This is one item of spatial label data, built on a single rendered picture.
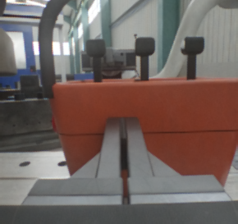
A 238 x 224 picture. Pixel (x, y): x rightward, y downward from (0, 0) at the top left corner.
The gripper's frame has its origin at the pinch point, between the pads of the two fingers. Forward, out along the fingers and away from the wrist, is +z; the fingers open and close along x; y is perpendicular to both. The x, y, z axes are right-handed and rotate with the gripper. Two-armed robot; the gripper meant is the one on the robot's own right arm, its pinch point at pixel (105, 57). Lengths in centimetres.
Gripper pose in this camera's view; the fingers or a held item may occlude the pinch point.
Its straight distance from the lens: 33.5
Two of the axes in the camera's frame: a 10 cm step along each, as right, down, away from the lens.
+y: -0.3, -9.8, -1.7
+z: -0.1, 1.7, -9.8
